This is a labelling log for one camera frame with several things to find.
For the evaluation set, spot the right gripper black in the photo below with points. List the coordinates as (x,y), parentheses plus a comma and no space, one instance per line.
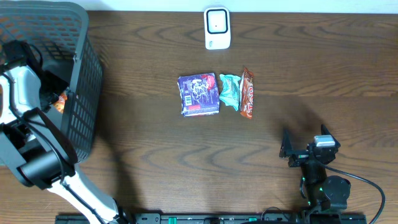
(299,157)

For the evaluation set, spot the orange red snack bar wrapper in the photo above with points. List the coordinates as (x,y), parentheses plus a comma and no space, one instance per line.
(247,93)

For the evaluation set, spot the teal snack packet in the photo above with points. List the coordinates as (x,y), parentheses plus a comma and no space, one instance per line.
(230,94)

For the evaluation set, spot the purple snack box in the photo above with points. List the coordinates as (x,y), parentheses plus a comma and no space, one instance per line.
(199,94)

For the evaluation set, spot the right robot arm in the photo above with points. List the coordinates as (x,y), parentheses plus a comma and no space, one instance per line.
(327,195)

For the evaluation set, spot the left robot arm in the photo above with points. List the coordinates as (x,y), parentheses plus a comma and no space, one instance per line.
(33,148)

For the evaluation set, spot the white barcode scanner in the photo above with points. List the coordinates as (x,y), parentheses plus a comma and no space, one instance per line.
(217,26)

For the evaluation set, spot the small orange snack packet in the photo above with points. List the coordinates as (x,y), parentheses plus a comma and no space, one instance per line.
(59,105)

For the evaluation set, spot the grey plastic mesh basket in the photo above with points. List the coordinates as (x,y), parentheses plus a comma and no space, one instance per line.
(58,34)

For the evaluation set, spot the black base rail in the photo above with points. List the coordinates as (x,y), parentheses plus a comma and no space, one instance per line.
(269,217)

